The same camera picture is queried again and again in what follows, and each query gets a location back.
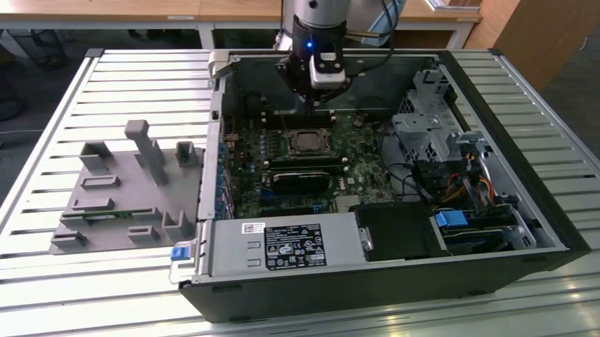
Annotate green motherboard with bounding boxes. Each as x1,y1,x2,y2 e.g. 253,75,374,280
219,112,400,218

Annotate blue case latch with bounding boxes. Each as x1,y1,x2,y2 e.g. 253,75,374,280
171,245,195,263

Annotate grey case handle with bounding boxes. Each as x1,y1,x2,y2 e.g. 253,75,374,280
206,51,237,79

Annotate silver metal drive cage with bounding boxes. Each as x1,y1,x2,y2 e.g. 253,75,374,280
390,68,466,163

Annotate silver CPU plate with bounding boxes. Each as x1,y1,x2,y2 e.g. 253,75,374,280
298,134,329,149

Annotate green RAM stick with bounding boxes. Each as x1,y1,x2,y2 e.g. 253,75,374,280
83,209,154,220

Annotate black graphics card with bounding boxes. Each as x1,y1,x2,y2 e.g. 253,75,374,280
270,171,331,196

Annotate CPU socket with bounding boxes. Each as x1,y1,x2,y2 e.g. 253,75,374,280
285,128,338,158

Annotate silver chipset heatsink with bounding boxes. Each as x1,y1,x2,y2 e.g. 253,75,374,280
336,195,364,212

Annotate wooden desk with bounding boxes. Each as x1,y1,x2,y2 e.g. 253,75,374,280
0,0,484,50

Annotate wooden cabinet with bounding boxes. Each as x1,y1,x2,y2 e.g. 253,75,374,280
466,0,600,93

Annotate grey plastic parts rack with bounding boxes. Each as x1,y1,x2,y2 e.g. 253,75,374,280
48,119,207,256

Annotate black open PC case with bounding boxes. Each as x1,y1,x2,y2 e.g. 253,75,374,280
178,48,592,324

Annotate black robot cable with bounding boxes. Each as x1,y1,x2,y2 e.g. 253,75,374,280
345,0,396,78

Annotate black plastic fan shroud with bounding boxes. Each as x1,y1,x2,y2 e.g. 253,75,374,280
350,202,450,263

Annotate metal socket cover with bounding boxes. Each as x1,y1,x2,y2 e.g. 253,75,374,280
286,128,336,157

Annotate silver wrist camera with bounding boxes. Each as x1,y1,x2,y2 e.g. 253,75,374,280
309,52,350,91

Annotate silver power supply unit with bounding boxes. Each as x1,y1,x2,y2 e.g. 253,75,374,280
206,212,368,277

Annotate blue disk carrier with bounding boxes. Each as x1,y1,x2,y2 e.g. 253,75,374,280
433,209,469,232

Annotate orange and yellow wires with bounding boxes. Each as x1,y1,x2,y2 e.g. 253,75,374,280
445,174,499,205

